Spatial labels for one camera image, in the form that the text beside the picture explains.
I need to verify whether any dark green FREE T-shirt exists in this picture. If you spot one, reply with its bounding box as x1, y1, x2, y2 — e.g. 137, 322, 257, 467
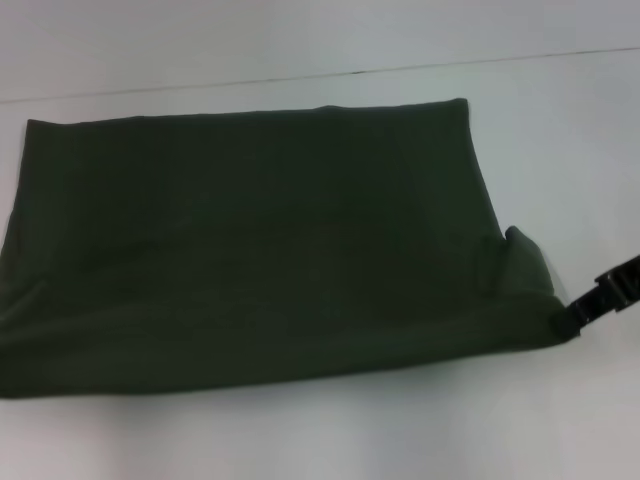
0, 97, 570, 401

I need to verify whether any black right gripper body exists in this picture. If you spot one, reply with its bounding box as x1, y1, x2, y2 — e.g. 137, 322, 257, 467
594, 253, 640, 314

